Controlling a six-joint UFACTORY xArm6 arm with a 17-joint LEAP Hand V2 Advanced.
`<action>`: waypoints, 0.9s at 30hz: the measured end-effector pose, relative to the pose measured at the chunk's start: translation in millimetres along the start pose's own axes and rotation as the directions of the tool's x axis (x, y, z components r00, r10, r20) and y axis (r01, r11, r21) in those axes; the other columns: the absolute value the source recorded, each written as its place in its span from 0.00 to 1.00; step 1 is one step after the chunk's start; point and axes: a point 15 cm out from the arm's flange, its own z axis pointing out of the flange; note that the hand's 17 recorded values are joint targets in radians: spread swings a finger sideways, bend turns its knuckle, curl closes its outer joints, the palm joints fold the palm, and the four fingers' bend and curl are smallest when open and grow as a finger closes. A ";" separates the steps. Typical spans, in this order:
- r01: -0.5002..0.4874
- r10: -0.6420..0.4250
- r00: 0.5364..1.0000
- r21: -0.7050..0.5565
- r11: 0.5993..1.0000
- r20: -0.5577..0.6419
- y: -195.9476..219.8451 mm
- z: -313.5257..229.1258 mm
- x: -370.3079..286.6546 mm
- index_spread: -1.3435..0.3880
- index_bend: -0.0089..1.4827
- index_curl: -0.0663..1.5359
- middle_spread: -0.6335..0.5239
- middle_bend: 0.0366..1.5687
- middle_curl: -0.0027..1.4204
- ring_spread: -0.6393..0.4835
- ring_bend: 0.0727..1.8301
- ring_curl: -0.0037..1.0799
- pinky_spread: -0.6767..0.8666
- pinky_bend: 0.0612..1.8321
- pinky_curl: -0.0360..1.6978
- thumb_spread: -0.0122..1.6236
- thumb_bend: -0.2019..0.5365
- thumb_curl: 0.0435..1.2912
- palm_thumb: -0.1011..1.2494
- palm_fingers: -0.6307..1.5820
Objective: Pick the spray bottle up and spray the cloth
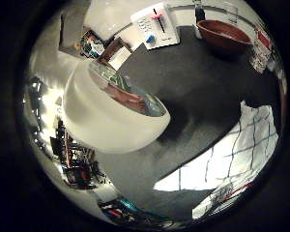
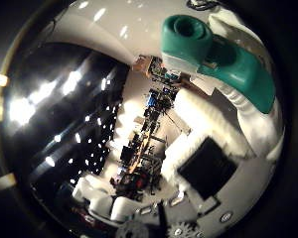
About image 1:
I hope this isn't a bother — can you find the white grid-pattern cloth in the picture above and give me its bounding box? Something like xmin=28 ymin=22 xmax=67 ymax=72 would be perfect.
xmin=154 ymin=101 xmax=279 ymax=193

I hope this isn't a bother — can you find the dark slim bottle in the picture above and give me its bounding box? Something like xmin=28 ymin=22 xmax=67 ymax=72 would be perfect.
xmin=192 ymin=0 xmax=207 ymax=24

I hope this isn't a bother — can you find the cluttered electronics workbench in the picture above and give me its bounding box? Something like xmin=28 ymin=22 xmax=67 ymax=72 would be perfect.
xmin=49 ymin=119 xmax=104 ymax=190

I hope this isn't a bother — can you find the red and white packet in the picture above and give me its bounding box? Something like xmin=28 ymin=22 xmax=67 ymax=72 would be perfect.
xmin=249 ymin=27 xmax=276 ymax=73

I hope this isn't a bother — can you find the brown cardboard box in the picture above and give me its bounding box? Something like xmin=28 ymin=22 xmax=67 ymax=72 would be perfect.
xmin=98 ymin=37 xmax=133 ymax=72

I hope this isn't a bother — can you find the clear drinking glass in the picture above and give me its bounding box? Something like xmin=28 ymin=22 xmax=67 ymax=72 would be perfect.
xmin=221 ymin=2 xmax=240 ymax=24

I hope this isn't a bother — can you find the cluttered shelf unit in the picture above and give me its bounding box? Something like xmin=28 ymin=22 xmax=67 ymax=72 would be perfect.
xmin=78 ymin=30 xmax=106 ymax=60

